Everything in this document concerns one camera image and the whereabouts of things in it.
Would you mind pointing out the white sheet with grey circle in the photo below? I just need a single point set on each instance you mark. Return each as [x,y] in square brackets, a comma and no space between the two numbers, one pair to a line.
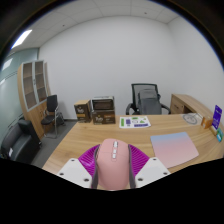
[191,118]

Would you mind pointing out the black visitor chair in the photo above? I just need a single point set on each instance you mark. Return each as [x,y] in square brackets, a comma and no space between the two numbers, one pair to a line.
[51,103]

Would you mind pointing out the purple sign card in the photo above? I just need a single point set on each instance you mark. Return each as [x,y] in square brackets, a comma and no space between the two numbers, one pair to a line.
[216,116]

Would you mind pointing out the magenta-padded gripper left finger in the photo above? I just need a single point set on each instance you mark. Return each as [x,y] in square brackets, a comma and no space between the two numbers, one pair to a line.
[71,171]

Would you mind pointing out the white sheet with green purple prints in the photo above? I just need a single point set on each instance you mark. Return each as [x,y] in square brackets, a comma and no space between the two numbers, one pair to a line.
[134,122]

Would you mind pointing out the black leather sofa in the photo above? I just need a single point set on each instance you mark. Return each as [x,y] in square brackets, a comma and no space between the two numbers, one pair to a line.
[20,140]

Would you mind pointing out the wooden shelf cabinet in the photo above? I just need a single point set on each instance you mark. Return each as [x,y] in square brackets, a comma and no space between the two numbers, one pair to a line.
[33,115]

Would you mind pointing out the small orange box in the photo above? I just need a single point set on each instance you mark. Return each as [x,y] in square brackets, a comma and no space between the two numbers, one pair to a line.
[206,122]

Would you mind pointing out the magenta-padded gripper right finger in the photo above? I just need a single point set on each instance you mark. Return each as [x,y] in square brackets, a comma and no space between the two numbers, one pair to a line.
[154,170]

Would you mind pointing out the small green card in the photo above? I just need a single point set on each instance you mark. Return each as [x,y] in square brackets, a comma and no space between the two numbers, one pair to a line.
[219,136]

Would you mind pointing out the pink and blue mouse pad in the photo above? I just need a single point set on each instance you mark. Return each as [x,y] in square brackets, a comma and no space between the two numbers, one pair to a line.
[173,148]

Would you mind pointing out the black mesh office chair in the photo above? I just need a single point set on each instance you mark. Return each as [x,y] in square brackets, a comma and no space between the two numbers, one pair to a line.
[135,90]

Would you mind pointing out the pink computer mouse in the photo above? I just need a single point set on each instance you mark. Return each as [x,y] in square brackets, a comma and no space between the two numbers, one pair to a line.
[112,166]

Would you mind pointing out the wooden side desk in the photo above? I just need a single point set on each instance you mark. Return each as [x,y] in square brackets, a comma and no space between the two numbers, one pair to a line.
[185,101]

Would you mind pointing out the grey backpack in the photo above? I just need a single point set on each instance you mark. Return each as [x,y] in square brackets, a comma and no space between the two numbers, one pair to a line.
[150,101]

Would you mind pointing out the ceiling light panel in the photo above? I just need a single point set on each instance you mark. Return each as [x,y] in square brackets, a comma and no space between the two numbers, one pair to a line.
[22,38]

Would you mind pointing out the tall brown cardboard box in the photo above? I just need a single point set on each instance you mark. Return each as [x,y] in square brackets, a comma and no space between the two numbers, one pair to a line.
[82,111]

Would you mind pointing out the black cardboard box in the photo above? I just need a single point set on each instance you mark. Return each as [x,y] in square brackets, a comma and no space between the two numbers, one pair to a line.
[103,103]

